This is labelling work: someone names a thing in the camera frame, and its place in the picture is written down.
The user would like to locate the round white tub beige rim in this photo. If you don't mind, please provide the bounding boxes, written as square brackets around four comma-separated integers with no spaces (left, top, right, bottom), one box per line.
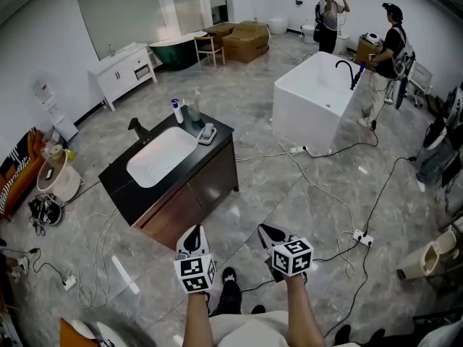
[36,153,81,202]

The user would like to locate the dark green oval bathtub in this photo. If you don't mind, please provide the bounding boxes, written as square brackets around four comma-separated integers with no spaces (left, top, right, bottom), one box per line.
[148,30,209,72]

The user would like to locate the white spray bottle blue cap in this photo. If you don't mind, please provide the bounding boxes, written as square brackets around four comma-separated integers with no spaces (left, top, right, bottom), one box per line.
[171,98,184,124]

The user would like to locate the black power cable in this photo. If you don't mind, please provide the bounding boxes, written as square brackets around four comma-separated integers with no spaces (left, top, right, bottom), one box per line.
[63,181,102,207]
[28,247,73,285]
[305,119,380,159]
[361,155,420,236]
[240,244,373,339]

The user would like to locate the person's left forearm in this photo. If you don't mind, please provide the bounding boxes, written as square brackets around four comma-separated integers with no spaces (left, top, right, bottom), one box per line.
[182,290,214,347]

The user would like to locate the person's black trousers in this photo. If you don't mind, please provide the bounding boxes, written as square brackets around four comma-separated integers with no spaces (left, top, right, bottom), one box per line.
[209,280,242,316]

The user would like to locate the dark vanity cabinet black top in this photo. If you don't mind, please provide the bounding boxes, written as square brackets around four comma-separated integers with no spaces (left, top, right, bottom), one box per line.
[98,105,240,251]

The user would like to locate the orange box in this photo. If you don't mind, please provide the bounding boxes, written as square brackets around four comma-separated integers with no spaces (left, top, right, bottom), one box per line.
[59,318,98,347]

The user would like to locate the wooden chair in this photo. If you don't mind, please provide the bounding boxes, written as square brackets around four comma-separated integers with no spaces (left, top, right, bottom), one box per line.
[193,34,226,72]

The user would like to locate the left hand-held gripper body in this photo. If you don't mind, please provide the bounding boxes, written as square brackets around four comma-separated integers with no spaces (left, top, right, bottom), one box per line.
[173,246,217,295]

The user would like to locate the white wall box red label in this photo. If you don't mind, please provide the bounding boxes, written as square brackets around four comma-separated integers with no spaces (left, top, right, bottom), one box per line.
[33,79,55,104]

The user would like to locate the black sink faucet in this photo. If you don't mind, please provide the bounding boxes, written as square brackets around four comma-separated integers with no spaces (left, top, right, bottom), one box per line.
[128,117,153,143]

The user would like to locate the flat cardboard box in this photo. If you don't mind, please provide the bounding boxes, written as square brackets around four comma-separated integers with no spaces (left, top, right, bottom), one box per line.
[202,22,236,46]

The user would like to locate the white vanity cabinet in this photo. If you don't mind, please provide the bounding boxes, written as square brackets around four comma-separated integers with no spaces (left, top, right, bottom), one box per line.
[88,41,158,112]

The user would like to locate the pale slatted soap dish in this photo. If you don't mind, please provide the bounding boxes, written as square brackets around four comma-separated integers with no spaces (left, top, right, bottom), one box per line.
[196,126,218,146]

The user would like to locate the white rectangular sink basin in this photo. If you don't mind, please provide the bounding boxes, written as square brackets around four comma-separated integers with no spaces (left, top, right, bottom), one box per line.
[126,126,199,189]

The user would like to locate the large frosted window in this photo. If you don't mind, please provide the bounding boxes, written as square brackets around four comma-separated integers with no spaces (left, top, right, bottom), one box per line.
[72,0,227,61]

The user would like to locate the person's white shirt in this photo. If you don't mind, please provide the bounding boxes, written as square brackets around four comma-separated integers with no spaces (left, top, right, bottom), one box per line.
[208,311,290,347]

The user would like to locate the large cardboard box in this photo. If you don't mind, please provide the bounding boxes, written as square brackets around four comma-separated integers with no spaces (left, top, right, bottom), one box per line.
[221,25,271,64]

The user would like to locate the black bathtub faucet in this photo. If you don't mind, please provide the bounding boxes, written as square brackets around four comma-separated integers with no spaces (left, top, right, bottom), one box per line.
[335,59,361,91]

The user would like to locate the white water dispenser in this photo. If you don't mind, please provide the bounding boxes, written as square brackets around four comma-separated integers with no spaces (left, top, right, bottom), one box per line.
[46,101,80,142]

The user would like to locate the white square bathtub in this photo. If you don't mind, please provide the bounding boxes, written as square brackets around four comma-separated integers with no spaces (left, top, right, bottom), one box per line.
[271,51,366,155]

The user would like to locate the white toilet with tank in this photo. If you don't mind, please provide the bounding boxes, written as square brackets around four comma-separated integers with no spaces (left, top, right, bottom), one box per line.
[301,22,318,45]

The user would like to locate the beige pedal bin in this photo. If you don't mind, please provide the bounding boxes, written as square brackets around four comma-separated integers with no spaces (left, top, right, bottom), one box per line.
[396,229,460,280]

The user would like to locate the person's right forearm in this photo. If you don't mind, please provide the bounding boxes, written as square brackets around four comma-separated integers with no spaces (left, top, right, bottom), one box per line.
[281,273,326,347]

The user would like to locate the white power cable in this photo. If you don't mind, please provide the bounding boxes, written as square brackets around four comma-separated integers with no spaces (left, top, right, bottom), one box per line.
[77,207,120,309]
[234,135,362,280]

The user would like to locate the small cardboard box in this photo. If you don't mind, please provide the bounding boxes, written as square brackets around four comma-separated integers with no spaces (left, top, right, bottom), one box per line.
[356,36,384,63]

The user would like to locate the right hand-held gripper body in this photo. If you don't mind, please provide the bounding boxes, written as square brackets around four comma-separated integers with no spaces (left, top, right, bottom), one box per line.
[266,235,314,285]

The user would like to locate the round white toilet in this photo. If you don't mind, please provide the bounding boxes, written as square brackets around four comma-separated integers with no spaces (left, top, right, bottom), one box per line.
[267,15,289,35]

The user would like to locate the orange striped sofa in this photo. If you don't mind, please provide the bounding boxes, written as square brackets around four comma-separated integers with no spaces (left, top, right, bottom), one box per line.
[0,127,46,222]

